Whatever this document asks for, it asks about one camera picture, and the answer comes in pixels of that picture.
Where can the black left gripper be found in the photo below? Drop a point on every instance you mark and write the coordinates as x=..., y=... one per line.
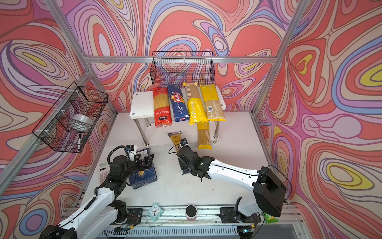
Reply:
x=147, y=165

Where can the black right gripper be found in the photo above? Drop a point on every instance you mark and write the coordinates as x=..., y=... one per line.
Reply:
x=183, y=166

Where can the dark blue pasta box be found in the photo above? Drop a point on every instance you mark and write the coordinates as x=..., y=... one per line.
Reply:
x=143, y=178

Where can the yellow Pastatime spaghetti pack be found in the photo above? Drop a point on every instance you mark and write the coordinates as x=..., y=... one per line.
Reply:
x=204, y=136

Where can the blue yellow Ankara spaghetti pack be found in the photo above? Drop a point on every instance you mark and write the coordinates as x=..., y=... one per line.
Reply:
x=176, y=138

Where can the red spaghetti pack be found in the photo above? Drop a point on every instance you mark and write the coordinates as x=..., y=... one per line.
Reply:
x=162, y=112

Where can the dark blue spaghetti pack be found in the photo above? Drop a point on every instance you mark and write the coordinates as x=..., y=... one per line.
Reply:
x=178, y=103

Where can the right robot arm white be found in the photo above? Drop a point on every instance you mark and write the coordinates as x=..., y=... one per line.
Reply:
x=268, y=190

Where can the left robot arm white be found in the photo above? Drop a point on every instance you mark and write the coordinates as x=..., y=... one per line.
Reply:
x=103, y=208

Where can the white calculator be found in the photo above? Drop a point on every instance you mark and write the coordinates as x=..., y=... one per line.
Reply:
x=103, y=171

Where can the small round speaker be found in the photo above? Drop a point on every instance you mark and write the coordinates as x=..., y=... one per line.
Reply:
x=191, y=212

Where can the teal alarm clock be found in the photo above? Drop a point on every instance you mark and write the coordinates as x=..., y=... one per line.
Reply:
x=155, y=212

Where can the white two-tier shelf rack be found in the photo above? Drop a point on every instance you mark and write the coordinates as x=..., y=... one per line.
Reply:
x=142, y=113

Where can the black marker pen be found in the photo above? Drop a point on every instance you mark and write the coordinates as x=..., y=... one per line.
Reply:
x=79, y=142

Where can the silver tape roll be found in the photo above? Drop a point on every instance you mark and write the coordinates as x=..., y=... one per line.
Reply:
x=81, y=121

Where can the green snack packet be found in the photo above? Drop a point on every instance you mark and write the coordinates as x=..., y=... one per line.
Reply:
x=269, y=219

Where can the black wire basket left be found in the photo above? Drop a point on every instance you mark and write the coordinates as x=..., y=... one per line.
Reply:
x=78, y=110

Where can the black wire basket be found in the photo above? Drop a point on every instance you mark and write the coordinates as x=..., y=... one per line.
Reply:
x=78, y=110
x=179, y=67

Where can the black wire basket back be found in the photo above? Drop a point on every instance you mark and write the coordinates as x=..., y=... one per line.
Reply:
x=179, y=67

